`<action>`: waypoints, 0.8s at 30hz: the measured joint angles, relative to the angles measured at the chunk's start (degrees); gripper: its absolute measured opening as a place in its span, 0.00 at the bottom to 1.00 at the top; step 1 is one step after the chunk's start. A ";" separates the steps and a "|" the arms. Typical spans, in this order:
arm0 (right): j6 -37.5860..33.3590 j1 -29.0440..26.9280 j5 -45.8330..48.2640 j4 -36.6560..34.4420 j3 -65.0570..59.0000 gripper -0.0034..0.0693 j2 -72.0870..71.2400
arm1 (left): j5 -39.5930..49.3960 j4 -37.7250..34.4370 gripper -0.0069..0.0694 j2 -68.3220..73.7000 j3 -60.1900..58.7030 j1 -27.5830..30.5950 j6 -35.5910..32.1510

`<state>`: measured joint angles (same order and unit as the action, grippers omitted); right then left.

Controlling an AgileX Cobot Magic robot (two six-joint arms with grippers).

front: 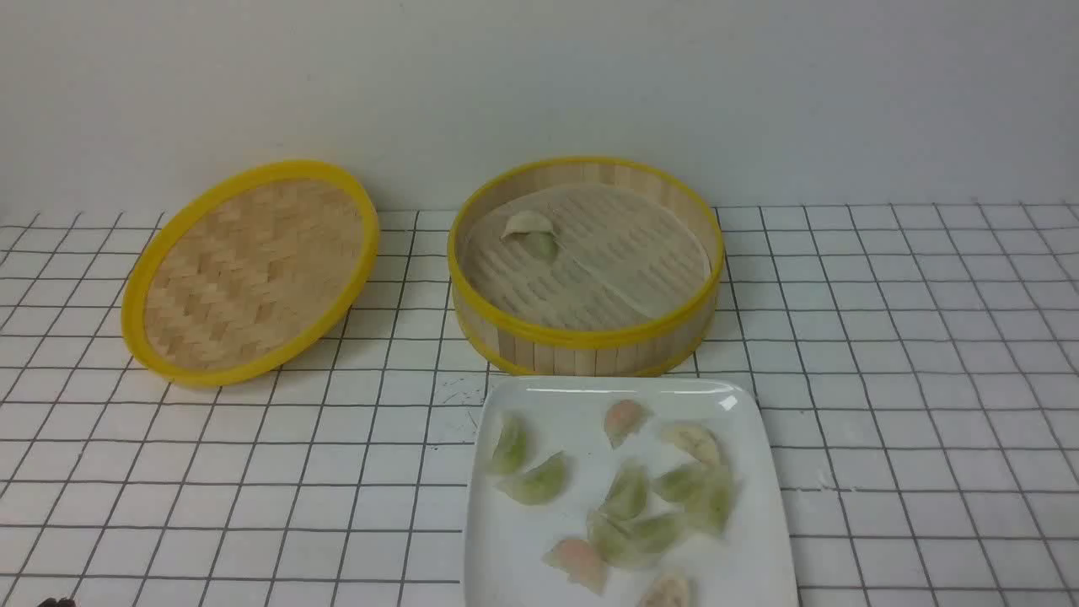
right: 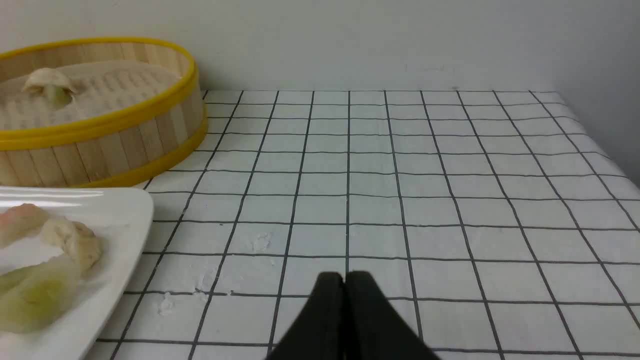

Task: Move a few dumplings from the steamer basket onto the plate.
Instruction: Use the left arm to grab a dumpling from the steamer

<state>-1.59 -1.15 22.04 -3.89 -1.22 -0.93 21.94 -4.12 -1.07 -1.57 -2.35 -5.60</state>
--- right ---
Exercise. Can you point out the pink shrimp dumpling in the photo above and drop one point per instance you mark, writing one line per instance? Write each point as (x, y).
(21, 221)

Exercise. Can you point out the white pleated dumpling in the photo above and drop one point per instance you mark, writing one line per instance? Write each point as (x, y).
(75, 239)

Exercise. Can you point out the white steamed dumpling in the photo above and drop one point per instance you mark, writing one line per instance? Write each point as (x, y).
(53, 85)

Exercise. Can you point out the checkered white tablecloth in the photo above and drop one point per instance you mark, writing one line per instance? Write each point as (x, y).
(493, 223)

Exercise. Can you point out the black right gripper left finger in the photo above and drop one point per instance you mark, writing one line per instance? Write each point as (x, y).
(315, 332)

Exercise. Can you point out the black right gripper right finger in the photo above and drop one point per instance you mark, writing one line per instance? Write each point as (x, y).
(373, 328)

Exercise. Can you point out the bamboo steamer basket yellow rim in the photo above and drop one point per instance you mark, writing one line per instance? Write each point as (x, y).
(137, 112)

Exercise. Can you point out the green dumpling on plate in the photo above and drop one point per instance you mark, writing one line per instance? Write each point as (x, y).
(35, 296)

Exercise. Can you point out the white square plate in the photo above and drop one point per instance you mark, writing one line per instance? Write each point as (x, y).
(121, 217)

